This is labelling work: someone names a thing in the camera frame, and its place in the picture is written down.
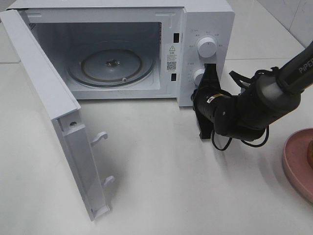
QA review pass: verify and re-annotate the white microwave door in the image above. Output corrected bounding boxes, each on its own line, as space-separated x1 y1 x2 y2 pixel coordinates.
0 10 114 220

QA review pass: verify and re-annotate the white microwave oven body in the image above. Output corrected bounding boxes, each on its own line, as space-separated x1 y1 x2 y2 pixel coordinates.
5 0 235 106

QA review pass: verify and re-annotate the glass microwave turntable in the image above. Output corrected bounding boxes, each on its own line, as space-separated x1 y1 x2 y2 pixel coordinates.
67 41 159 88

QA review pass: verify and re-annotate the lower white timer knob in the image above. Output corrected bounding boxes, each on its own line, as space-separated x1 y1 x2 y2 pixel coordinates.
193 69 205 86

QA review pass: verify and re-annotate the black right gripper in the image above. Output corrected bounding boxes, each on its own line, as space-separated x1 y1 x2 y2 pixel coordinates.
191 63 235 140

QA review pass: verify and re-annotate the toy burger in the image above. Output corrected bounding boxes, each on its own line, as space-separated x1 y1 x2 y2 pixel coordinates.
307 140 313 168

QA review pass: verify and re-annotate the pink round plate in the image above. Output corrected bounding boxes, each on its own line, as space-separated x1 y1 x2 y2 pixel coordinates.
282 128 313 203

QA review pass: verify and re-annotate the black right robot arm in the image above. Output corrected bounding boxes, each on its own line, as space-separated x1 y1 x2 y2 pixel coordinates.
191 45 313 147

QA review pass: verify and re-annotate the upper white power knob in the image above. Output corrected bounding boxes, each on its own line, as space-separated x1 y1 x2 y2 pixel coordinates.
197 36 217 58

